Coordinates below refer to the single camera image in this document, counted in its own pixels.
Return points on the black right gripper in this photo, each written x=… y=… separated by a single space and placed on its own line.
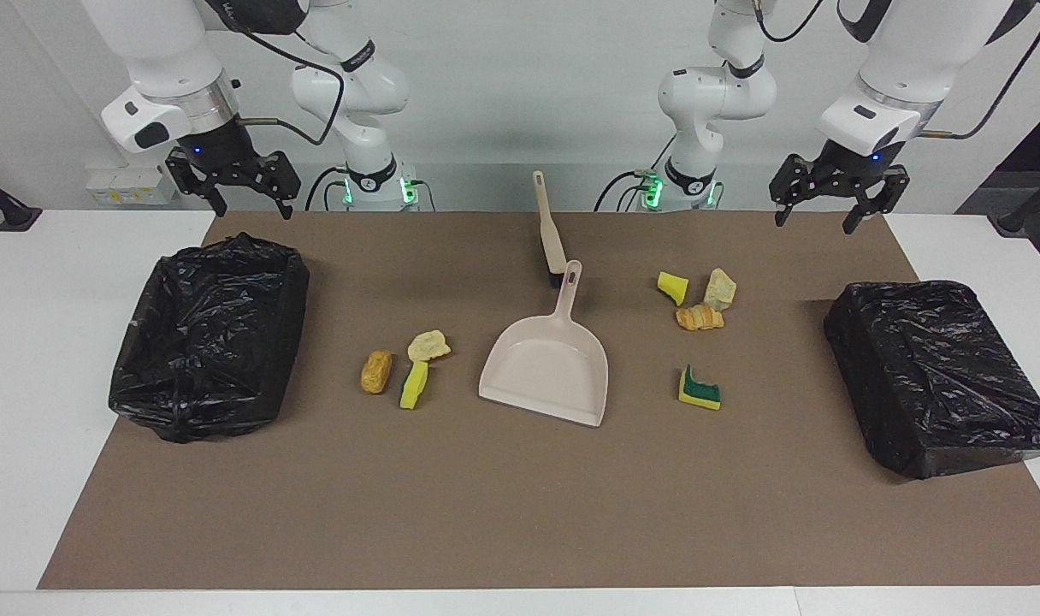
x=221 y=150

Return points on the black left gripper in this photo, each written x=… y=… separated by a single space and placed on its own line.
x=858 y=167

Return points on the cream striped croissant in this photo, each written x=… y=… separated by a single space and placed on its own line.
x=719 y=289

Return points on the orange croissant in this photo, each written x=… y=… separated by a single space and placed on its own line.
x=700 y=319

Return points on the yellow sponge wedge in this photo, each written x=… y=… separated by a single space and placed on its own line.
x=674 y=287

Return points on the brown bread roll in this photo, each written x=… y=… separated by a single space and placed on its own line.
x=376 y=371

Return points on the notched yellow green sponge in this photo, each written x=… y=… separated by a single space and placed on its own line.
x=698 y=393

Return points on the pale crumbly bread piece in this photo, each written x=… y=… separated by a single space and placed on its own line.
x=428 y=346

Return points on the yellow green sponge strip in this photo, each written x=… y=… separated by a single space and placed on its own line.
x=414 y=387

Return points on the beige hand brush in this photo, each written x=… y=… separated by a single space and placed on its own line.
x=552 y=235

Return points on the beige plastic dustpan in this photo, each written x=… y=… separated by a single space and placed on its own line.
x=546 y=368

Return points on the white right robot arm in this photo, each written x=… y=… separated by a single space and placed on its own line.
x=161 y=51

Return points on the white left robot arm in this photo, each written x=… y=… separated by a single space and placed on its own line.
x=913 y=43

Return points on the black bag lined bin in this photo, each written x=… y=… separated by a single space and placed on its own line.
x=203 y=342
x=939 y=376

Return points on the black clamp stand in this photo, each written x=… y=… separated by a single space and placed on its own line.
x=1020 y=218
x=11 y=214

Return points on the brown table mat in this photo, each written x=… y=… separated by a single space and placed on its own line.
x=520 y=505

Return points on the white wall socket box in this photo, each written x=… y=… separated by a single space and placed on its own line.
x=127 y=184

